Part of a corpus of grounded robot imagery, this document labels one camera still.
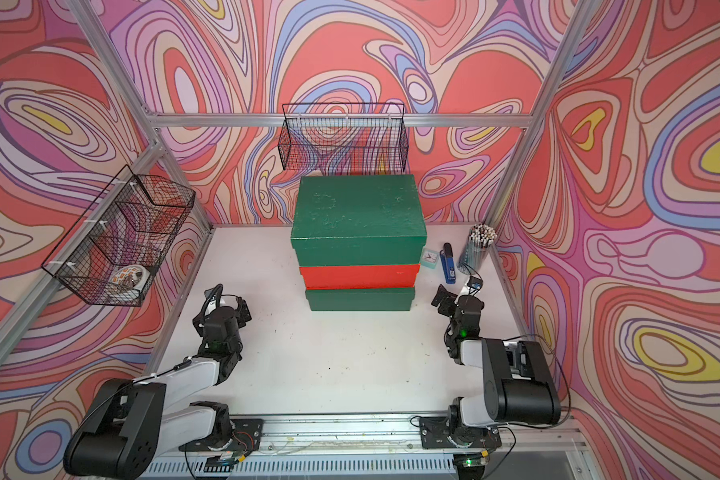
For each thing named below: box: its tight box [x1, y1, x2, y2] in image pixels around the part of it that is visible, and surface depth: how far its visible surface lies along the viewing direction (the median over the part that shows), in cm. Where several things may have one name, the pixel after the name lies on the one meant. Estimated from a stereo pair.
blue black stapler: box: [439, 242, 456, 285], surface depth 106 cm
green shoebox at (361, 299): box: [305, 287, 416, 312], surface depth 92 cm
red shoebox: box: [299, 264, 420, 290], surface depth 84 cm
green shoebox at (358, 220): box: [290, 175, 427, 266], surface depth 77 cm
